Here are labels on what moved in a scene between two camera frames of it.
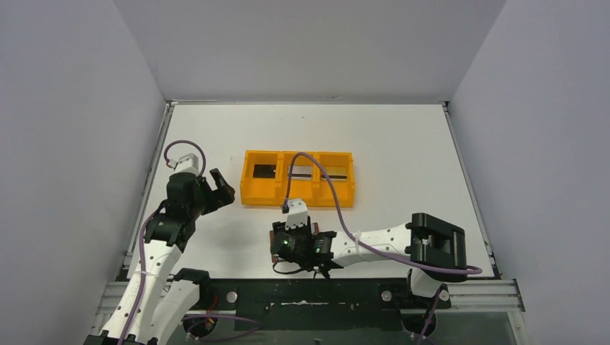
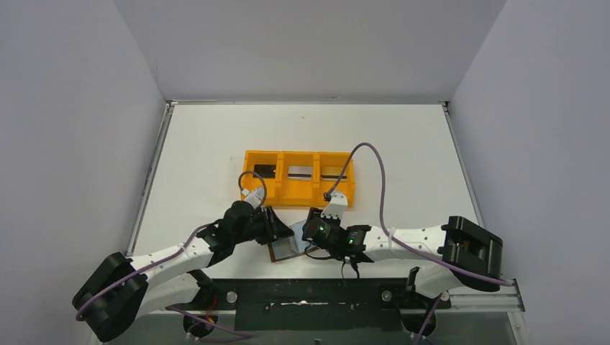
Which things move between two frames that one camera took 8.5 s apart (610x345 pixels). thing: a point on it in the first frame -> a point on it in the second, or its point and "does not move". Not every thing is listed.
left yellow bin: x=261 y=178 does not move
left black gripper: x=208 y=193 -> x=275 y=225
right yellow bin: x=339 y=167 does not move
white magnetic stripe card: x=301 y=172 does not move
